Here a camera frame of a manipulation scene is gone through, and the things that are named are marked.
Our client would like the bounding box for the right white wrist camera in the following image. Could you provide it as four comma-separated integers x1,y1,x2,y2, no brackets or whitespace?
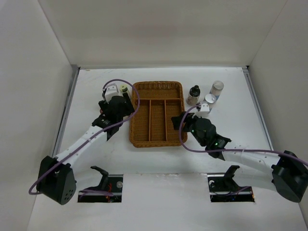
194,102,210,118

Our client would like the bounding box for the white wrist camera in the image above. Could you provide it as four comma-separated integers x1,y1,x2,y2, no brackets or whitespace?
102,84,119,102
194,102,210,118

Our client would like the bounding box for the black-knob brown spice jar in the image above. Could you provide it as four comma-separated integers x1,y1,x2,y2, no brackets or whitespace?
186,85,201,106

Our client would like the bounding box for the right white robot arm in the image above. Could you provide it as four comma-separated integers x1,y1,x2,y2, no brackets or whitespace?
171,112,308,203

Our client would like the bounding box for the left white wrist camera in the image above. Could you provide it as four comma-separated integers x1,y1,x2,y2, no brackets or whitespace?
102,84,119,102

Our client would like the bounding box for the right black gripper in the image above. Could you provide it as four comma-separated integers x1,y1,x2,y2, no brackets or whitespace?
171,111,206,147

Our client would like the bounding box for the brown wicker organizer basket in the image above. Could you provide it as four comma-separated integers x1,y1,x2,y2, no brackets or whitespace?
129,81,185,148

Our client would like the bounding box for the green-lid spice bottle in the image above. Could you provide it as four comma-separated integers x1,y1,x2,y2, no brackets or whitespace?
120,84,130,94

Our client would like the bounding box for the tall silver-lid seasoning bottle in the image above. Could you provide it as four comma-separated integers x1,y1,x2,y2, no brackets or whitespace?
210,80,224,100

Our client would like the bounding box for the blue-label silver-lid seasoning bottle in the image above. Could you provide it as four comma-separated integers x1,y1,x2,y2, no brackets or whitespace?
204,93,217,112

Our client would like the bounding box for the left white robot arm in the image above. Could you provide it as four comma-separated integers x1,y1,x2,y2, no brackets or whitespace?
36,93,135,205

